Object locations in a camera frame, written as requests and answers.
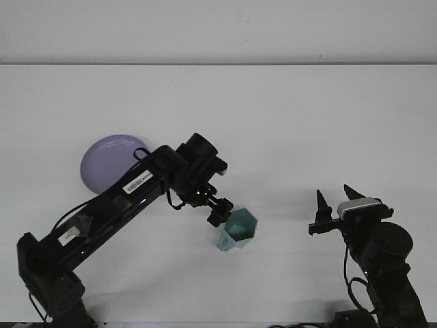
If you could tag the pale blue hexagonal cup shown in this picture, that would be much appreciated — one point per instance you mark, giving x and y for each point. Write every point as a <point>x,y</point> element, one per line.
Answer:
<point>244,225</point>

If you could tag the pale purple round plate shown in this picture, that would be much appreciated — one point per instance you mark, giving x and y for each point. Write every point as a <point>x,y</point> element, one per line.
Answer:
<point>99,164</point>

